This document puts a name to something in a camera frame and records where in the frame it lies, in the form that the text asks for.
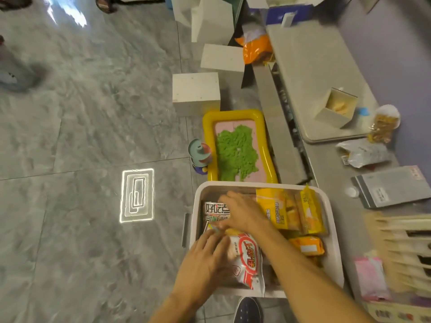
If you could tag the person's left fingers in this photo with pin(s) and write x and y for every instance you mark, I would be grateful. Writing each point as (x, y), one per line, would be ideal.
(213, 242)

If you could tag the person's left forearm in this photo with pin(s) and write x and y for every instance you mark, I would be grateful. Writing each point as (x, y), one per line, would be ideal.
(170, 309)

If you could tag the small white cap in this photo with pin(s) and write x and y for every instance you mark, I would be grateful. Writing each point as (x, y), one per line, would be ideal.
(352, 192)

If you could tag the small open cardboard box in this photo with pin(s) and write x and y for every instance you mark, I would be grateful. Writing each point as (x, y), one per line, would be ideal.
(336, 109)

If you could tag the small orange snack packet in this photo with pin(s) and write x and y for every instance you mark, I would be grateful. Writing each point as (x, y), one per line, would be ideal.
(308, 246)

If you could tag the person's right hand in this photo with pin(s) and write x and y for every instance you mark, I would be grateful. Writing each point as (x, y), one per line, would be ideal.
(247, 213)

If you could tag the silver foil bag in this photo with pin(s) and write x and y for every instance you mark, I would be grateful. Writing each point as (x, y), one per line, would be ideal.
(365, 153)

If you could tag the small blue object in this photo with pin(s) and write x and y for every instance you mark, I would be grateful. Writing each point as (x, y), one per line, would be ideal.
(363, 111)

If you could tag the narrow yellow snack packet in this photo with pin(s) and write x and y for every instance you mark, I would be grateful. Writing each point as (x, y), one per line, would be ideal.
(311, 211)

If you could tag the teal plastic toy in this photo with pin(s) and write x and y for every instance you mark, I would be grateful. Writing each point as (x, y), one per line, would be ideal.
(200, 154)

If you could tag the long grey bar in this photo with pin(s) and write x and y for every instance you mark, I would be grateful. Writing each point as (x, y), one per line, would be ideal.
(279, 131)

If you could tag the white foam block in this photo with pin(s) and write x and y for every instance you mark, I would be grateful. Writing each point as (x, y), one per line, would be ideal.
(213, 21)
(224, 58)
(195, 92)

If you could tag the clear bag of golden snacks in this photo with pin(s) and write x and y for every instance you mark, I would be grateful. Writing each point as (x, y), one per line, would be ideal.
(384, 126)

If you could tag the green play sand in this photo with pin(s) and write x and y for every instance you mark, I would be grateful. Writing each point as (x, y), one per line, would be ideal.
(237, 153)

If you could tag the person's right fingers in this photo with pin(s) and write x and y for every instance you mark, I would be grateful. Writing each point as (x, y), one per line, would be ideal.
(230, 206)

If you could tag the yellow inflatable tray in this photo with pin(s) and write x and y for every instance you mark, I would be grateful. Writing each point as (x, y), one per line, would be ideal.
(210, 144)

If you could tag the pink packet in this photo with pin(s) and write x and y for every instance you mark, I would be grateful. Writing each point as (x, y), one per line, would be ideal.
(372, 279)

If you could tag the grey folding board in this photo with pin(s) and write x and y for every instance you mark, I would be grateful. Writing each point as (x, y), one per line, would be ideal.
(313, 70)

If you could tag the wide yellow snack packet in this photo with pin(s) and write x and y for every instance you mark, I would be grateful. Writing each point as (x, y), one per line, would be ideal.
(274, 208)

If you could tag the grey flat pouch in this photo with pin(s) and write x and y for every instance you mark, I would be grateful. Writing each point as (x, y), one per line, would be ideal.
(392, 186)

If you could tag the person's left hand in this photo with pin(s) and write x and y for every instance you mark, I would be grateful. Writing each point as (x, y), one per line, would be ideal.
(198, 265)

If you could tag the person's right forearm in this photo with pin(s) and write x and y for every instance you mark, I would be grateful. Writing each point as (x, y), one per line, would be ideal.
(303, 275)

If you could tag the white and red snack packet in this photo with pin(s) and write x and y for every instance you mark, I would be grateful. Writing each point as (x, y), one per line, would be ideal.
(247, 262)

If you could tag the white black-print snack packet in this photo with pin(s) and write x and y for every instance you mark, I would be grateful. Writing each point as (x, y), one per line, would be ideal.
(213, 213)

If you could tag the orange plastic bag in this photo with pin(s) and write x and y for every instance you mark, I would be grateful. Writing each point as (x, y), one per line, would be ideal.
(257, 48)

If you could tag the blue box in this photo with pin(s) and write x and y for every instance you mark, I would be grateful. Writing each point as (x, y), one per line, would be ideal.
(289, 15)

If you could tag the dark mesh shoe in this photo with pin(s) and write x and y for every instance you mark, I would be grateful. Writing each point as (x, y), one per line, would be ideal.
(248, 311)

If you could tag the white plastic storage bin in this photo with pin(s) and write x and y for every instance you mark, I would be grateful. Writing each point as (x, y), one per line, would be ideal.
(331, 232)

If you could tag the wooden rack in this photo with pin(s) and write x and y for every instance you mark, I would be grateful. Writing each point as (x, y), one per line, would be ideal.
(400, 252)

